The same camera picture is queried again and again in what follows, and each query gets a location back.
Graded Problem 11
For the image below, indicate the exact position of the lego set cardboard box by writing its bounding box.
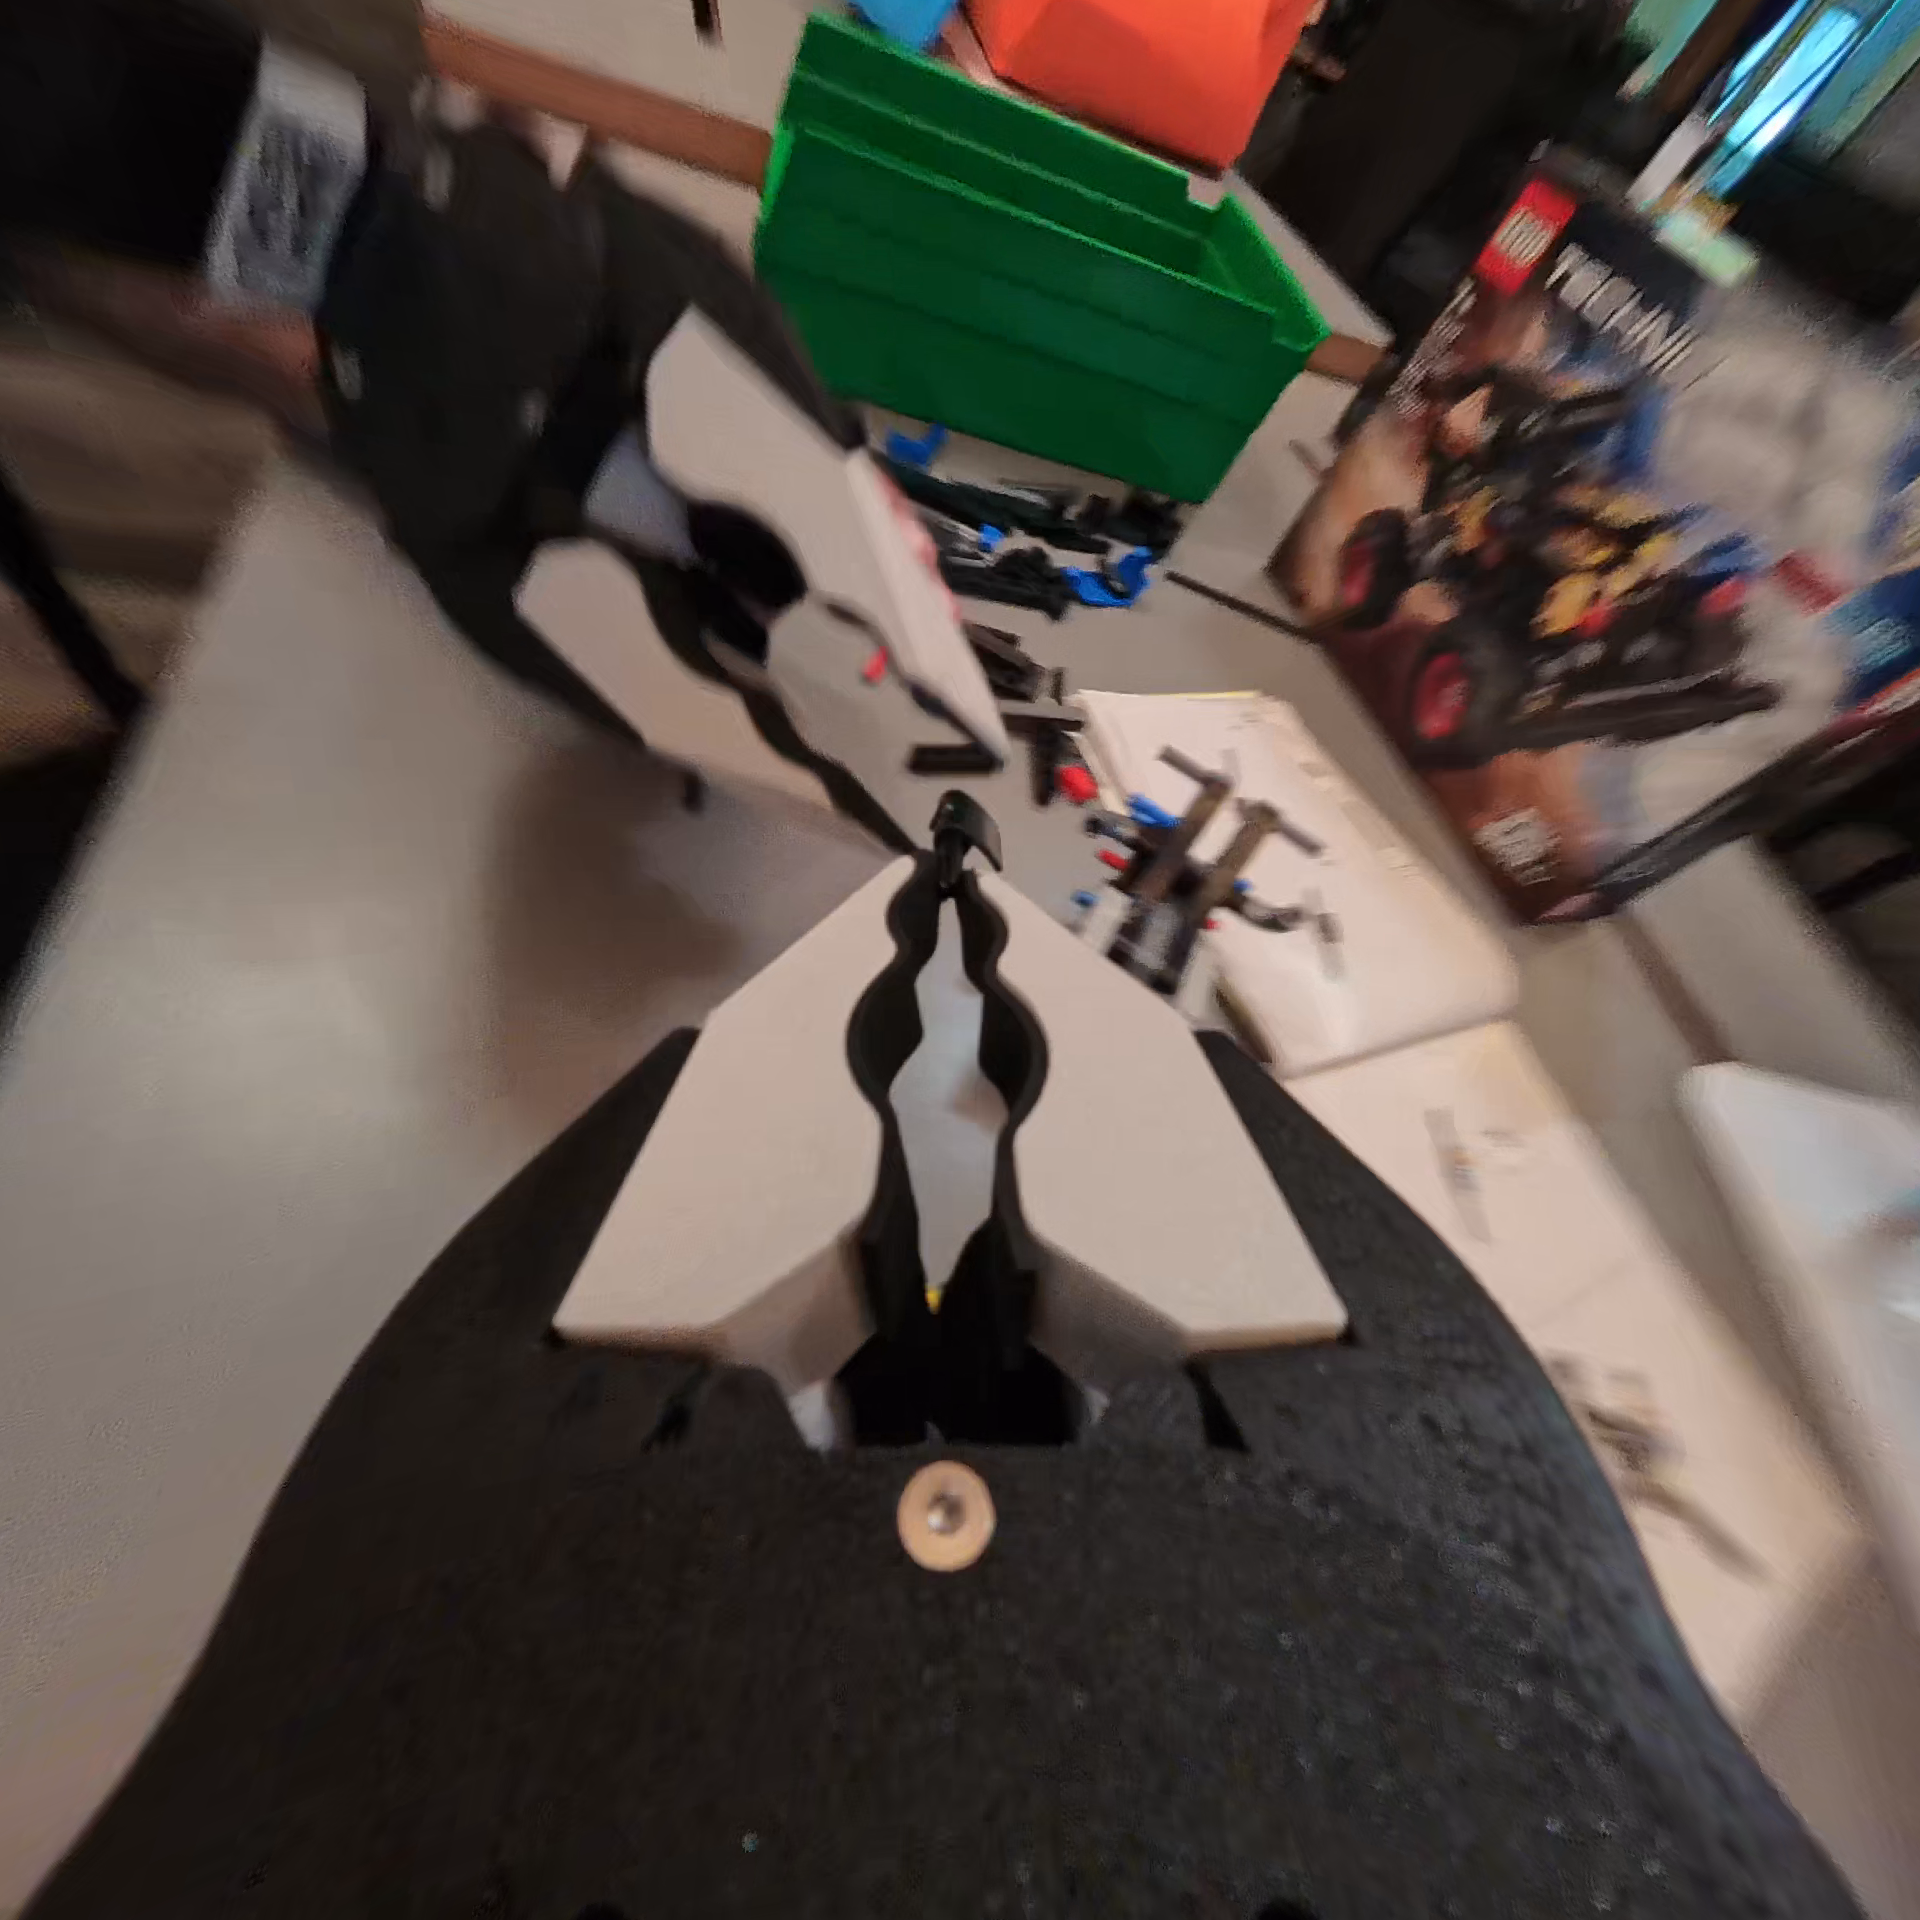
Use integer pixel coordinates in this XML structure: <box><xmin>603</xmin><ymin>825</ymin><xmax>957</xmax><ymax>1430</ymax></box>
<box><xmin>1266</xmin><ymin>146</ymin><xmax>1920</xmax><ymax>926</ymax></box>

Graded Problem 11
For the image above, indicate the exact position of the long black lego axle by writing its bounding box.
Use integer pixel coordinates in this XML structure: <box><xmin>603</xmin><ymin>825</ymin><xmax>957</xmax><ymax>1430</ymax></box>
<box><xmin>1163</xmin><ymin>568</ymin><xmax>1327</xmax><ymax>647</ymax></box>

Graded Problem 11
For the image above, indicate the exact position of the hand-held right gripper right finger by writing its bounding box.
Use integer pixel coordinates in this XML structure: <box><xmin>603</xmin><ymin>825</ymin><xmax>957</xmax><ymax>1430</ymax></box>
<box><xmin>957</xmin><ymin>870</ymin><xmax>1349</xmax><ymax>1393</ymax></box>

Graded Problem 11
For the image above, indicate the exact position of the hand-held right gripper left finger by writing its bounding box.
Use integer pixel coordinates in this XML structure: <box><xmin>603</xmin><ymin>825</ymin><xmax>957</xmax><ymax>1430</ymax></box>
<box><xmin>552</xmin><ymin>853</ymin><xmax>923</xmax><ymax>1393</ymax></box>

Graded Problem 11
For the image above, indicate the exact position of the partly built lego model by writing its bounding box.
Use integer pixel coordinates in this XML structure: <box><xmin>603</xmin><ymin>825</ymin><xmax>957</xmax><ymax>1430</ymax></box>
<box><xmin>1074</xmin><ymin>744</ymin><xmax>1339</xmax><ymax>993</ymax></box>

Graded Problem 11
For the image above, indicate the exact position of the orange box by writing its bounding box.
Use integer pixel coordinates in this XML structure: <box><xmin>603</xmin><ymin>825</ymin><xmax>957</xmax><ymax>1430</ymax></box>
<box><xmin>961</xmin><ymin>0</ymin><xmax>1327</xmax><ymax>168</ymax></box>

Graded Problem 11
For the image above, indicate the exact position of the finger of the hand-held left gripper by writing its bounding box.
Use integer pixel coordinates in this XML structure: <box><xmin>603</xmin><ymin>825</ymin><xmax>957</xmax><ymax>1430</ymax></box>
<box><xmin>514</xmin><ymin>533</ymin><xmax>922</xmax><ymax>860</ymax></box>
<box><xmin>644</xmin><ymin>306</ymin><xmax>1011</xmax><ymax>764</ymax></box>

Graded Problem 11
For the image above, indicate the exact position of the pile of loose lego pieces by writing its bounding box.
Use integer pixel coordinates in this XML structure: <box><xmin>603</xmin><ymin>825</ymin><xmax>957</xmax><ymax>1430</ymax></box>
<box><xmin>866</xmin><ymin>422</ymin><xmax>1202</xmax><ymax>812</ymax></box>

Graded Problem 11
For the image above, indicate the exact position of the white instruction booklet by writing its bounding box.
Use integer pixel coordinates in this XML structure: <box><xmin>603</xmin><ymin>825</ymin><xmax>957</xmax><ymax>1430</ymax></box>
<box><xmin>1073</xmin><ymin>687</ymin><xmax>1521</xmax><ymax>1076</ymax></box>

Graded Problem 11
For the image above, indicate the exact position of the stack of green plastic bins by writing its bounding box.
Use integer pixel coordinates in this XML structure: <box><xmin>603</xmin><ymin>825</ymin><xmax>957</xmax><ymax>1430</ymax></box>
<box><xmin>752</xmin><ymin>10</ymin><xmax>1332</xmax><ymax>504</ymax></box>

